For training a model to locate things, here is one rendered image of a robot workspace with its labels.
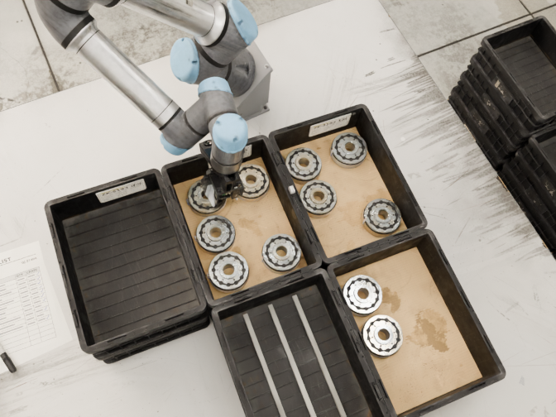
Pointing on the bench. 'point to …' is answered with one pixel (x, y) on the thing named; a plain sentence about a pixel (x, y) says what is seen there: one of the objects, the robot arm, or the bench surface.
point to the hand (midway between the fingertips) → (218, 191)
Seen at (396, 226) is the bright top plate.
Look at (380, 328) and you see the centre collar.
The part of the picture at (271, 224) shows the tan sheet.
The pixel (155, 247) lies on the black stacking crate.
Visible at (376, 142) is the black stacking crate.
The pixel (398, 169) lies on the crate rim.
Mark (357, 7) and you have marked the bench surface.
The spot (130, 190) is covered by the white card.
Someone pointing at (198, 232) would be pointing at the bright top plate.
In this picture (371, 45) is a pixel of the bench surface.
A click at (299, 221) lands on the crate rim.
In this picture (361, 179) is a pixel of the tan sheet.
